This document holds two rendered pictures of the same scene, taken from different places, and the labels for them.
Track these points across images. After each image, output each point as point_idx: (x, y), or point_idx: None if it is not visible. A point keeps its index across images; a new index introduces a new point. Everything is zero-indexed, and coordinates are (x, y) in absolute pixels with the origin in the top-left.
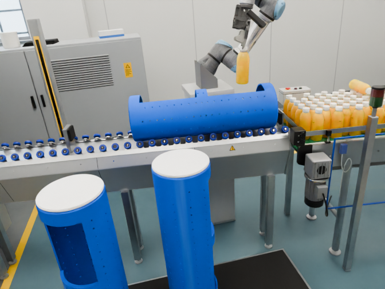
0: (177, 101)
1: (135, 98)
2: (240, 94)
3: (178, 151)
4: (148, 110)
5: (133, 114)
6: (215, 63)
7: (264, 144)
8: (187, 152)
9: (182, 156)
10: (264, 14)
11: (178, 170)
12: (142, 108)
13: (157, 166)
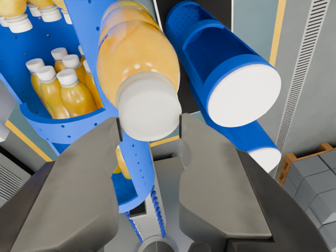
0: (129, 155)
1: (128, 205)
2: (78, 11)
3: (215, 106)
4: (147, 176)
5: (151, 184)
6: None
7: None
8: (224, 95)
9: (232, 100)
10: None
11: (266, 98)
12: (145, 185)
13: (246, 120)
